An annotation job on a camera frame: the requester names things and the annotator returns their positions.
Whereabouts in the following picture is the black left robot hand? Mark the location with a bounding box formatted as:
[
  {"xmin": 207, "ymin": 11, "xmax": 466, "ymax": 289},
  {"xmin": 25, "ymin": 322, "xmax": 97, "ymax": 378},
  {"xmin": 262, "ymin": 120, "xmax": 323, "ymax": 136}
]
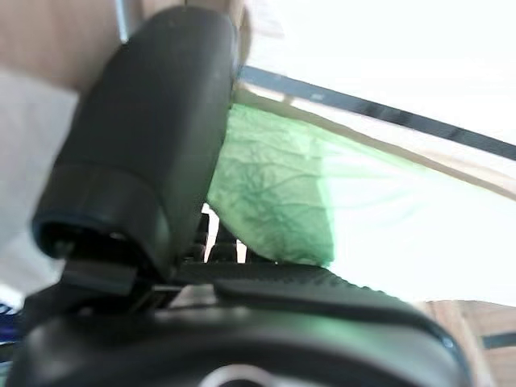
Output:
[{"xmin": 7, "ymin": 7, "xmax": 472, "ymax": 387}]

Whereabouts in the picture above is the green napa cabbage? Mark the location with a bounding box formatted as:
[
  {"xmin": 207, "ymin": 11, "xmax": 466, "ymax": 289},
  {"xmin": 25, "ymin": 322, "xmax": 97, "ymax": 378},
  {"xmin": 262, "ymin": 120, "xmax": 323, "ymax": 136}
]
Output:
[{"xmin": 205, "ymin": 102, "xmax": 516, "ymax": 302}]

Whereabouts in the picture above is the blue plastic shopping basket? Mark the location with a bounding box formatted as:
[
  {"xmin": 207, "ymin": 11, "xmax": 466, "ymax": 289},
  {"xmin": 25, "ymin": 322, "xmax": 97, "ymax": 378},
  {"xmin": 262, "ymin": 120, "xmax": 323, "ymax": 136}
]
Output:
[{"xmin": 0, "ymin": 300, "xmax": 21, "ymax": 343}]

